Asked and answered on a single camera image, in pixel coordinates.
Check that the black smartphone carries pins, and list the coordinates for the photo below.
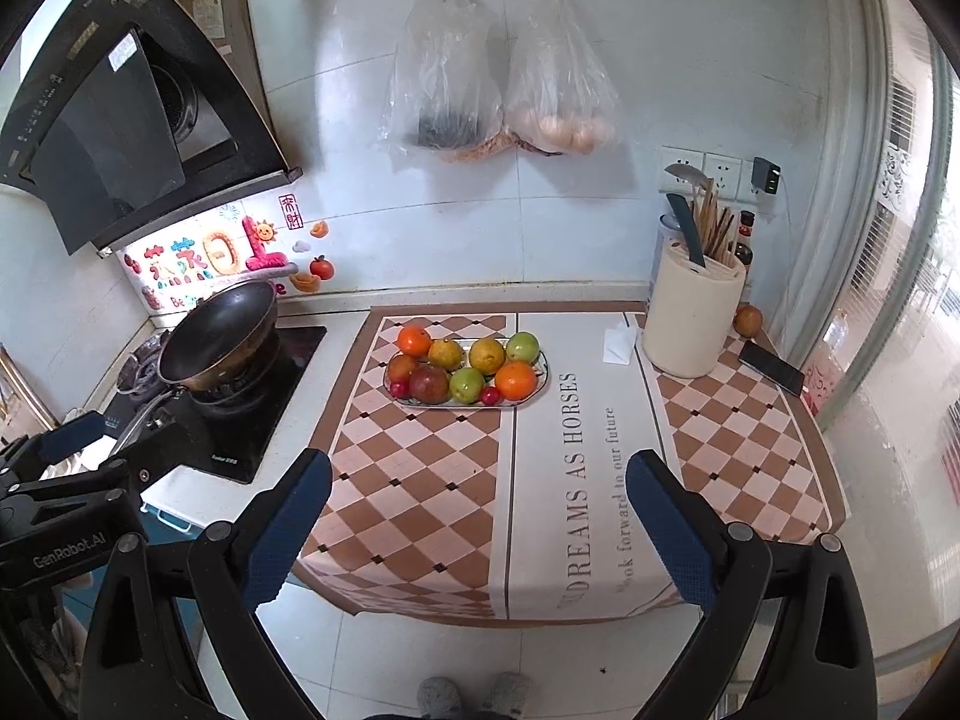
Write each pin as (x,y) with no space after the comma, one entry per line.
(772,369)

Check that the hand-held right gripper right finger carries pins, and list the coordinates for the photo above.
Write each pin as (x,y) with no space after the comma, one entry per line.
(671,532)

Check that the grey slipper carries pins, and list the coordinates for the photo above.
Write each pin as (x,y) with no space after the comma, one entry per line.
(510,692)
(440,696)

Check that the black frying pan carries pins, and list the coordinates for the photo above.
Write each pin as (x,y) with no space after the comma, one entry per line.
(217,330)

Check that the red seal wall sticker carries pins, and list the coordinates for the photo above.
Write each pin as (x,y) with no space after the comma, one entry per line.
(289,210)

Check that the gold ingot wall sticker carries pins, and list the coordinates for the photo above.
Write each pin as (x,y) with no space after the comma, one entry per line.
(321,228)
(307,283)

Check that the black range hood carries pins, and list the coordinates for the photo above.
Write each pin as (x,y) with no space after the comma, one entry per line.
(112,127)

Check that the grey canister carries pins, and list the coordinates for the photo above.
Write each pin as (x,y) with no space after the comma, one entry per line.
(666,229)

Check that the clear bottle pink label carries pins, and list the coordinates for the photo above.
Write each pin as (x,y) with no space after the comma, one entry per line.
(821,382)

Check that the large yellow orange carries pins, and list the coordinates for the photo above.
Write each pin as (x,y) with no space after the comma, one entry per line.
(486,355)

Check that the black glass gas stove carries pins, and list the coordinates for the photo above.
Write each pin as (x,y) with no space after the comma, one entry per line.
(292,367)

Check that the sliding glass door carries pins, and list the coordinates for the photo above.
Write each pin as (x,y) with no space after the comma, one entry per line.
(900,315)

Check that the dark sauce bottle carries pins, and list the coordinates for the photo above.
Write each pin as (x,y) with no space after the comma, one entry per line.
(744,240)

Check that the clear plastic bag with eggs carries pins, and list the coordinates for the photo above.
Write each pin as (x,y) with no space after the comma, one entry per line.
(559,67)

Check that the white folded tissue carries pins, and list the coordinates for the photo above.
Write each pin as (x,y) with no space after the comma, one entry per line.
(619,349)

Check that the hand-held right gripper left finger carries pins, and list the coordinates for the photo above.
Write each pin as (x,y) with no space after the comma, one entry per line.
(289,525)

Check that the checkered table mat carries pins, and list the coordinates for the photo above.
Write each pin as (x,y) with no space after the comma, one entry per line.
(577,480)

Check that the steel hood duct cover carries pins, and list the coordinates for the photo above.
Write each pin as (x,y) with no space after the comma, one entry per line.
(217,15)

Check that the persimmon wall sticker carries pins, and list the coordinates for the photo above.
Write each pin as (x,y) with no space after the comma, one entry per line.
(322,268)

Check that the bundle of wooden chopsticks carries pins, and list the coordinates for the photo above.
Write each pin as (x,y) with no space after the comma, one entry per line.
(716,232)

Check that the white wall power outlet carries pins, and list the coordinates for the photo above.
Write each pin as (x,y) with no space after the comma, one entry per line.
(724,174)
(679,157)

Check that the orange tangerine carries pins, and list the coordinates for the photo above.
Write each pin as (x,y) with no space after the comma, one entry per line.
(515,380)
(414,340)

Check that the red cherry tomato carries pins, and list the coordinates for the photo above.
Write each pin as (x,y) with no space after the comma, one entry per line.
(399,388)
(491,396)

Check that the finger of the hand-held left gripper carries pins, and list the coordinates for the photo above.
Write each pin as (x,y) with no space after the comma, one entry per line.
(75,431)
(169,450)

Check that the dark red round fruit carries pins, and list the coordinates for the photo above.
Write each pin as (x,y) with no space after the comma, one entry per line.
(429,384)

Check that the green round fruit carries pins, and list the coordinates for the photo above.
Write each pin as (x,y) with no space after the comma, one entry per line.
(466,385)
(523,347)

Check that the floral ceramic plate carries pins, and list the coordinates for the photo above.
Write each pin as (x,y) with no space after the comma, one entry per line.
(543,376)

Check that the black power adapter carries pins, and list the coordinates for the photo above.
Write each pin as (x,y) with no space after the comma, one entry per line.
(766,176)

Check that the colourful character wall sticker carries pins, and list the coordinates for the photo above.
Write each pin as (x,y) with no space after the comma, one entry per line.
(225,251)

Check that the cream utensil holder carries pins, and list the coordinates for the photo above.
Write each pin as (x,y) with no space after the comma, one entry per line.
(686,322)

